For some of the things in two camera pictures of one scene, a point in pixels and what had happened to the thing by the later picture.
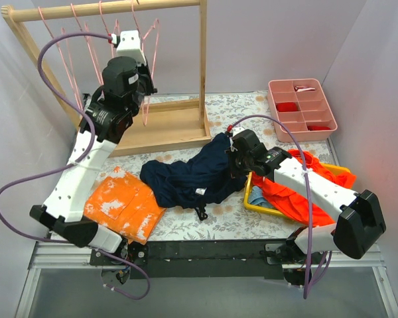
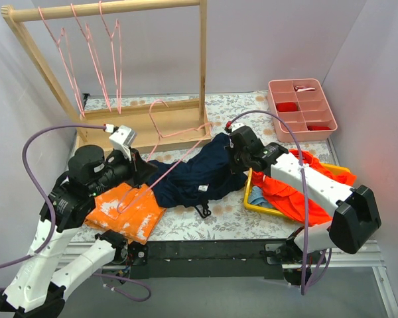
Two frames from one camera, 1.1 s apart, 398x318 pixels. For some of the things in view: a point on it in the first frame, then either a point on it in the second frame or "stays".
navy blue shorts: (205, 179) stays
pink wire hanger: (143, 38) to (209, 126)
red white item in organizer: (303, 88) stays
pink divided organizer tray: (303, 106) stays
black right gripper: (234, 162) stays
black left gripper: (147, 83) to (138, 167)
